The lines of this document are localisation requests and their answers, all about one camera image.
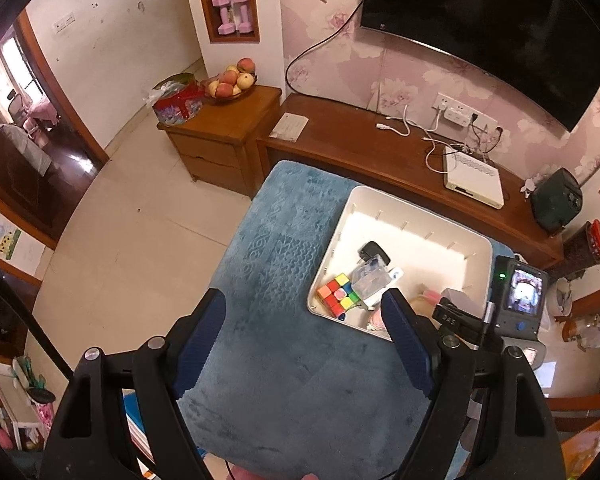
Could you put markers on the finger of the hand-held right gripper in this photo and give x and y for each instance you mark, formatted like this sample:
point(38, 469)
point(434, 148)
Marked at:
point(455, 317)

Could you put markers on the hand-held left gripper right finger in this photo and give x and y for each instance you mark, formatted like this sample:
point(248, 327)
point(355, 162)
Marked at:
point(410, 340)

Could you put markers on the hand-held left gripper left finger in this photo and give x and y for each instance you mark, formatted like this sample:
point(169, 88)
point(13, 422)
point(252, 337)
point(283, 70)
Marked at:
point(200, 340)

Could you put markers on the white charger block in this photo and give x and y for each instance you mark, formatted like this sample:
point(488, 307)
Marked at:
point(457, 297)

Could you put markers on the clear packet with pink card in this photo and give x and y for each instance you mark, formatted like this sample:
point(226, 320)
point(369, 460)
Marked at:
point(432, 296)

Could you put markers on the gold round compact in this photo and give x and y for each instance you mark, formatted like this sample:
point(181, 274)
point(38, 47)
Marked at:
point(420, 305)

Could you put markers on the pink correction tape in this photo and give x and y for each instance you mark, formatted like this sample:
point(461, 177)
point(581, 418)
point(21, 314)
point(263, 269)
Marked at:
point(377, 320)

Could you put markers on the white compact camera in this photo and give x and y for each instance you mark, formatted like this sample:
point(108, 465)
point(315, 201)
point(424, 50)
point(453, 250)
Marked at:
point(396, 275)

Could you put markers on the clear plastic case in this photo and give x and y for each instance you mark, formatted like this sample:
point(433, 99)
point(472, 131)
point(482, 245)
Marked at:
point(370, 280)

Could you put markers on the white plastic storage bin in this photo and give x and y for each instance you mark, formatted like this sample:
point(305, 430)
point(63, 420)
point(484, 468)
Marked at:
point(420, 240)

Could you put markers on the multicoloured puzzle cube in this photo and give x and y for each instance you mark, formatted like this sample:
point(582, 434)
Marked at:
point(337, 295)

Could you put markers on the black charger plug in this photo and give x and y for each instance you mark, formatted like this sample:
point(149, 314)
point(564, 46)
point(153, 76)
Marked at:
point(372, 250)

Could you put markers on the white bucket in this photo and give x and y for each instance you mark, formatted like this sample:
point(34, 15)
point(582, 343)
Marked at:
point(562, 297)

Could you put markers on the yellow oil bottle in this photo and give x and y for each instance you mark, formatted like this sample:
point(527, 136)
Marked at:
point(574, 330)

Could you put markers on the red lidded jar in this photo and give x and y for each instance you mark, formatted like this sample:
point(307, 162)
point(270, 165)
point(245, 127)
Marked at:
point(599, 237)

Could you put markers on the blue plastic stool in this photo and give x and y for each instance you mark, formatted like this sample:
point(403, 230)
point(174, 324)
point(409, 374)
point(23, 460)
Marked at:
point(132, 410)

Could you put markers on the blue plush blanket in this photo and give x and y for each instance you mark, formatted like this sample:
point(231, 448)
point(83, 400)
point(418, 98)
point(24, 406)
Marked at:
point(270, 270)

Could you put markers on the white router box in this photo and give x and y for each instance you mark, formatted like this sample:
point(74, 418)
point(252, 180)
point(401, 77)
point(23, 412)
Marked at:
point(475, 177)

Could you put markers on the wooden side cabinet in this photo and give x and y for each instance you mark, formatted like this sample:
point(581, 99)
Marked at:
point(220, 140)

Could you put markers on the paper sheet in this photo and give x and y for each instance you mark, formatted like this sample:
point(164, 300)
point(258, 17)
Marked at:
point(289, 127)

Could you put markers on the red printed tin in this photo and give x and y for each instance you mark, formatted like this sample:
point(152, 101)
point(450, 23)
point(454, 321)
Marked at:
point(177, 105)

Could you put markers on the black television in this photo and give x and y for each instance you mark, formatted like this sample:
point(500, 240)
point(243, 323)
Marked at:
point(480, 25)

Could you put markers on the pink dumbbell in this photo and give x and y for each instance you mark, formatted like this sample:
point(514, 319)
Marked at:
point(242, 11)
point(224, 15)

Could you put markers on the white wall power strip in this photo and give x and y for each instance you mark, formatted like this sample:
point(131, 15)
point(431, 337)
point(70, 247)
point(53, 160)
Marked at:
point(462, 110)

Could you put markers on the white wall switch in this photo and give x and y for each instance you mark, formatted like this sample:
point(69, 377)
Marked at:
point(63, 21)

